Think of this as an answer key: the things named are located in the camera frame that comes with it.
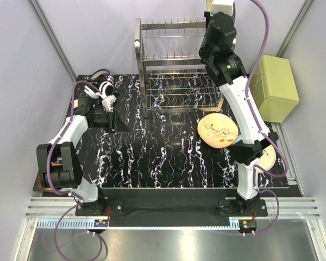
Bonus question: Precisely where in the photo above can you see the black marbled table mat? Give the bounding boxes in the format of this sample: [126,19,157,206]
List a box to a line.
[76,74,238,189]

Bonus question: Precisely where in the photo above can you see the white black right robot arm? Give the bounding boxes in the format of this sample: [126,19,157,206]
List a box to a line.
[199,1,278,216]

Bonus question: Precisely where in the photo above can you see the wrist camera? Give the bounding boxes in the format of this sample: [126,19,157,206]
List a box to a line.
[210,0,235,17]
[101,95,117,112]

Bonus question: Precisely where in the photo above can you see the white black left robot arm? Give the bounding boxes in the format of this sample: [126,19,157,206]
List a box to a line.
[36,95,129,215]

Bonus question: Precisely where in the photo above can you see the cream and light blue plate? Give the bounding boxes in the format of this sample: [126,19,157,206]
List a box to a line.
[258,145,277,171]

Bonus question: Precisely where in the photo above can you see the small pink cube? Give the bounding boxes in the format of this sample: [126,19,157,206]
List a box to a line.
[72,99,79,109]

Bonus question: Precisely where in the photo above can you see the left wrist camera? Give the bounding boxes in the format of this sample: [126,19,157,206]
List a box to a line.
[101,95,117,112]

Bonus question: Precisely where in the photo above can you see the black and white headphones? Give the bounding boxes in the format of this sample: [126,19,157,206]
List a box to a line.
[84,69,115,99]

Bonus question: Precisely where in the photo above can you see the dark orange book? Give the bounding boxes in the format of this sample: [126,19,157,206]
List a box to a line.
[33,176,44,192]

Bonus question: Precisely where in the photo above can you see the dark teal glazed plate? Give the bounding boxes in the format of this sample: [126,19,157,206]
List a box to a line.
[232,1,236,24]

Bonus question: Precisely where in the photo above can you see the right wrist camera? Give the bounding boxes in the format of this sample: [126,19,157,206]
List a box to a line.
[210,0,235,17]

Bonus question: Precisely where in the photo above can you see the lime green storage box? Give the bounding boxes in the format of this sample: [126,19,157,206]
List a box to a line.
[249,55,299,123]

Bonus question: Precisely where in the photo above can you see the steel two-tier dish rack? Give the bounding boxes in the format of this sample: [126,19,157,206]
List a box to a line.
[134,18,223,119]

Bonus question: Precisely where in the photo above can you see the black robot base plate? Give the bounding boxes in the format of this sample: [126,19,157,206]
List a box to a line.
[76,188,268,228]

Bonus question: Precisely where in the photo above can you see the beige plate with bird drawing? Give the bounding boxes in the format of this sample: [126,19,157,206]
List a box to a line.
[197,113,239,149]

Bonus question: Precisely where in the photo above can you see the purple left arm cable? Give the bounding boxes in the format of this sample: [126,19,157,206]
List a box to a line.
[45,81,109,258]

